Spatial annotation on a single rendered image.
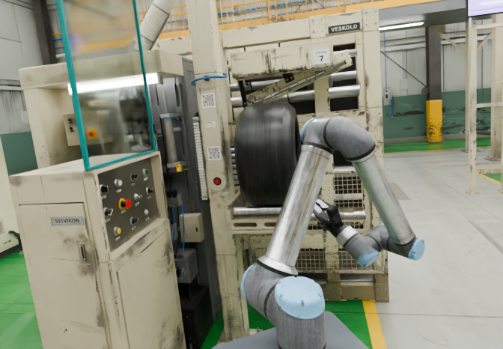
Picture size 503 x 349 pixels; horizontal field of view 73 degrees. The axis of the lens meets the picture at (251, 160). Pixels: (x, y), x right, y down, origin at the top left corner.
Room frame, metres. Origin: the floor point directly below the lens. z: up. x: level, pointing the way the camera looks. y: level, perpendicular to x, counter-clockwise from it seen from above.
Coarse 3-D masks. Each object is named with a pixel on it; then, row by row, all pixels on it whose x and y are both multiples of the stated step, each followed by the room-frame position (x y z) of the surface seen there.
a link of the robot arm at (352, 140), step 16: (336, 128) 1.16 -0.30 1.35; (352, 128) 1.14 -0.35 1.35; (336, 144) 1.16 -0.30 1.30; (352, 144) 1.13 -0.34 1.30; (368, 144) 1.13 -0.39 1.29; (352, 160) 1.15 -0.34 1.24; (368, 160) 1.15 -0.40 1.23; (368, 176) 1.17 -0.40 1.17; (384, 176) 1.19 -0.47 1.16; (368, 192) 1.22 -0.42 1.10; (384, 192) 1.19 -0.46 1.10; (384, 208) 1.21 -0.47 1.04; (400, 208) 1.23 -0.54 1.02; (384, 224) 1.27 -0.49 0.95; (400, 224) 1.23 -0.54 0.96; (400, 240) 1.25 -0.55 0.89; (416, 240) 1.25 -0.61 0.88; (416, 256) 1.25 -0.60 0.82
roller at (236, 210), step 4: (236, 208) 1.79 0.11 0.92; (240, 208) 1.79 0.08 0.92; (244, 208) 1.78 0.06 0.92; (248, 208) 1.78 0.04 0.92; (252, 208) 1.77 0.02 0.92; (256, 208) 1.77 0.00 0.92; (260, 208) 1.76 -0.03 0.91; (264, 208) 1.76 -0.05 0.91; (268, 208) 1.75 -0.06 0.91; (272, 208) 1.75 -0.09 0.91; (276, 208) 1.74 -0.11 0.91; (280, 208) 1.74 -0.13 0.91; (236, 212) 1.78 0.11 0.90; (240, 212) 1.78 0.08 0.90; (244, 212) 1.77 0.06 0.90; (248, 212) 1.77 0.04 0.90; (252, 212) 1.76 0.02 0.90; (256, 212) 1.76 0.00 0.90; (260, 212) 1.76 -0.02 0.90; (264, 212) 1.75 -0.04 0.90; (268, 212) 1.75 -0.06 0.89; (272, 212) 1.74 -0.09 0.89; (276, 212) 1.74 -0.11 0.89
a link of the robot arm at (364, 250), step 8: (352, 240) 1.36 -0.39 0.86; (360, 240) 1.36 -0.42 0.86; (368, 240) 1.36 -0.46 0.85; (344, 248) 1.39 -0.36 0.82; (352, 248) 1.35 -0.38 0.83; (360, 248) 1.33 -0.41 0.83; (368, 248) 1.33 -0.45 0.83; (376, 248) 1.34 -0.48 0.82; (352, 256) 1.37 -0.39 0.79; (360, 256) 1.32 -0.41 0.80; (368, 256) 1.31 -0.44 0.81; (376, 256) 1.31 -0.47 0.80; (360, 264) 1.34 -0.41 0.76; (368, 264) 1.34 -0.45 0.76
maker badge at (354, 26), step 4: (344, 24) 2.28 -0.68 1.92; (348, 24) 2.27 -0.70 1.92; (352, 24) 2.27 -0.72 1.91; (356, 24) 2.26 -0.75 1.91; (328, 28) 2.30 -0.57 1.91; (332, 28) 2.29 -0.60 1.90; (336, 28) 2.29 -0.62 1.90; (340, 28) 2.28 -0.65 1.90; (344, 28) 2.28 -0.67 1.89; (348, 28) 2.27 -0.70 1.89; (352, 28) 2.27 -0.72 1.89; (356, 28) 2.26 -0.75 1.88; (360, 28) 2.26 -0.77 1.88; (332, 32) 2.29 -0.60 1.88; (336, 32) 2.29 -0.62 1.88
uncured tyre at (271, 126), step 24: (240, 120) 1.75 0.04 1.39; (264, 120) 1.70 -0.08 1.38; (288, 120) 1.70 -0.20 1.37; (240, 144) 1.66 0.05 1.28; (264, 144) 1.63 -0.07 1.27; (288, 144) 1.63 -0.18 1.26; (240, 168) 1.66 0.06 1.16; (264, 168) 1.62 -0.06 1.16; (288, 168) 1.61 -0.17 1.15; (264, 192) 1.67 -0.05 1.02
